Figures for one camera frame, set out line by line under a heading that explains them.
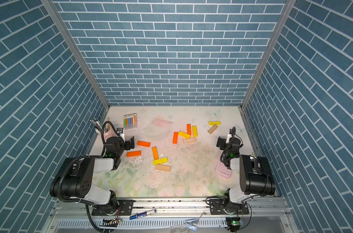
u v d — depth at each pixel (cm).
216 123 110
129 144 87
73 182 44
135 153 93
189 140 100
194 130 105
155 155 94
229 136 84
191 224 68
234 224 70
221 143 87
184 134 102
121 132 81
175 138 102
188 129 106
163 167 87
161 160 90
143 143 96
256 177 45
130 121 109
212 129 105
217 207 74
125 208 75
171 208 75
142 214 71
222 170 85
